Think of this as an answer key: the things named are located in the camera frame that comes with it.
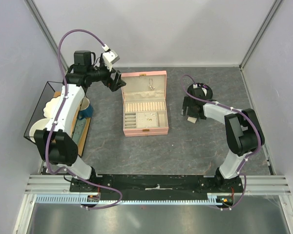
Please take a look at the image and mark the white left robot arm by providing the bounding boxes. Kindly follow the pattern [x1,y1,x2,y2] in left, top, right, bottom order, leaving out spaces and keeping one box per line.
[33,49,126,192]

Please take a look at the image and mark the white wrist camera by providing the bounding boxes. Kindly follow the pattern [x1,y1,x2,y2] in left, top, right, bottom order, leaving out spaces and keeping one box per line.
[102,50,120,72]
[193,83,208,97]

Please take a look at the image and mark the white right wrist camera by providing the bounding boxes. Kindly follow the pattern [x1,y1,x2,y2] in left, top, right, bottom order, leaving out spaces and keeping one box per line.
[193,83,208,97]

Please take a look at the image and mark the blue mug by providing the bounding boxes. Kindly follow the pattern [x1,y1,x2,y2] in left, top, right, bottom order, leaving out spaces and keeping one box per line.
[77,97,93,120]

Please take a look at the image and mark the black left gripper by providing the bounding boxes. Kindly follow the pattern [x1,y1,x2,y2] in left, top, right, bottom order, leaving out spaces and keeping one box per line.
[87,58,126,92]

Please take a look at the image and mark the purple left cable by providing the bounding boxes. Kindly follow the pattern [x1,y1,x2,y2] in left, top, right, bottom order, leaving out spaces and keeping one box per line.
[45,29,124,210]

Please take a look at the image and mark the white scalloped dish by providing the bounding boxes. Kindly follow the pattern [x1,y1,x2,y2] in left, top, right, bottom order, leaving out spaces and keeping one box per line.
[43,96,61,119]

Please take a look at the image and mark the wooden board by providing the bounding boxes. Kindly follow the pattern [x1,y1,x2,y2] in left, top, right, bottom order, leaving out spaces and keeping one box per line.
[52,91,91,156]

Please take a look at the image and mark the purple cable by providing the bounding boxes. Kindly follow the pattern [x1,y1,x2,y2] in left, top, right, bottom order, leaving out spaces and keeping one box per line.
[45,29,124,210]
[180,74,266,212]

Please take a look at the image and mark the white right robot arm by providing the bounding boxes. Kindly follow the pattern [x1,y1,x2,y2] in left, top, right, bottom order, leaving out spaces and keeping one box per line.
[115,71,265,192]

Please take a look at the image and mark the slotted cable duct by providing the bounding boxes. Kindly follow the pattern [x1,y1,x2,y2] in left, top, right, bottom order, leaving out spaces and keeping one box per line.
[36,194,222,206]

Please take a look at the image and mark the white round bowl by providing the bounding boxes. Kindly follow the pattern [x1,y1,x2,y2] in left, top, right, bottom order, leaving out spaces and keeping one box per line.
[29,118,49,143]

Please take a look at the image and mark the black wire rack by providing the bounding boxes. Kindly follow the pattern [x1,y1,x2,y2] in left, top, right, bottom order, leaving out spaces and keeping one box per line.
[23,81,63,144]

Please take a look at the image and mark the silver rhinestone necklace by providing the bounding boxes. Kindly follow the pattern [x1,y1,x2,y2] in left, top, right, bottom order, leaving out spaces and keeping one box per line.
[147,78,157,92]

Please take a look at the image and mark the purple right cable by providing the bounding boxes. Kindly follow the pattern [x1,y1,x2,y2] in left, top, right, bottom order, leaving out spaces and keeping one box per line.
[180,74,266,212]

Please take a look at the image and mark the pink jewelry box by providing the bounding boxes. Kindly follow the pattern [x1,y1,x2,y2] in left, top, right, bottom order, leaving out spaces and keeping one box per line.
[121,71,169,137]

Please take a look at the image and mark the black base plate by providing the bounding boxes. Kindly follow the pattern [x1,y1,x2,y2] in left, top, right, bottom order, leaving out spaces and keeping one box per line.
[69,173,244,202]

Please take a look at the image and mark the black round plate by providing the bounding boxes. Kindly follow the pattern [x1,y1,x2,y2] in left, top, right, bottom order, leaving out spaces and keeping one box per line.
[187,83,213,100]

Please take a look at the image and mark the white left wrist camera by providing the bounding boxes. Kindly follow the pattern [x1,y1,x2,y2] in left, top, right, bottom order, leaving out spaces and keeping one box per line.
[102,50,120,72]

